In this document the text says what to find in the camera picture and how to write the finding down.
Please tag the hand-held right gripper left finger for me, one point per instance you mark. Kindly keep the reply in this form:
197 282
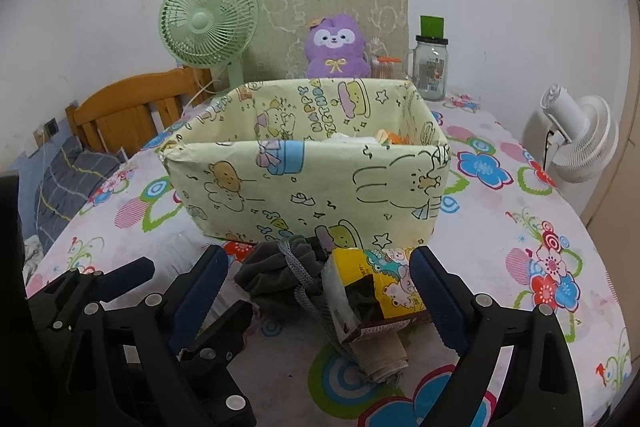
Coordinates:
200 297

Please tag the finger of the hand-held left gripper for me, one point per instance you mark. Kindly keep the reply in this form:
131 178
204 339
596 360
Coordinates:
225 329
127 272

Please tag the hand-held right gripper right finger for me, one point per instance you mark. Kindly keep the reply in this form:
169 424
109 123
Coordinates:
440 302

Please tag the cartoon printed tissue pack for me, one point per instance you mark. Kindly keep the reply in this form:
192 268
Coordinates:
380 287

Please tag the grey soft cloth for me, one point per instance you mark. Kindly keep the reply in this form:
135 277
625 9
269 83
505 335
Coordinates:
270 272

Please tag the beige cloth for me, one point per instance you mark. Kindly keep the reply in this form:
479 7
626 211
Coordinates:
380 359

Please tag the yellow cartoon printed box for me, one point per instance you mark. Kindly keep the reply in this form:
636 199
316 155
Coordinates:
310 192

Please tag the orange tissue pack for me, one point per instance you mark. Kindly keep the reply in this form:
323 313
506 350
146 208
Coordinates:
395 138

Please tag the white tissue pack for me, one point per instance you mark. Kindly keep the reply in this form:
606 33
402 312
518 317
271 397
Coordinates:
345 138

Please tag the grey plaid pillow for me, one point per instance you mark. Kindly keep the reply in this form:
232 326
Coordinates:
65 177

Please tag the white standing fan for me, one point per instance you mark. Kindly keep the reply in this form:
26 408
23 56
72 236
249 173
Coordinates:
585 142

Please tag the glass jar with green lid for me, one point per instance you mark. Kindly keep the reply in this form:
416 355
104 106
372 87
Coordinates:
430 72

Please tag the small clear swab jar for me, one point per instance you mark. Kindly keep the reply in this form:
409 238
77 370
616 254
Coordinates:
387 68

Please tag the green desk fan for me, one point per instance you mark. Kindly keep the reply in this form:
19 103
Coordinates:
207 22

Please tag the purple plush toy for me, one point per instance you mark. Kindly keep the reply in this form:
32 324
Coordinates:
335 52

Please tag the green patterned board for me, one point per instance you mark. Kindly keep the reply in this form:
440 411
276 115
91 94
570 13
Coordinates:
280 22

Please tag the wall socket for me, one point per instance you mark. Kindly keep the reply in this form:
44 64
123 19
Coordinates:
46 129

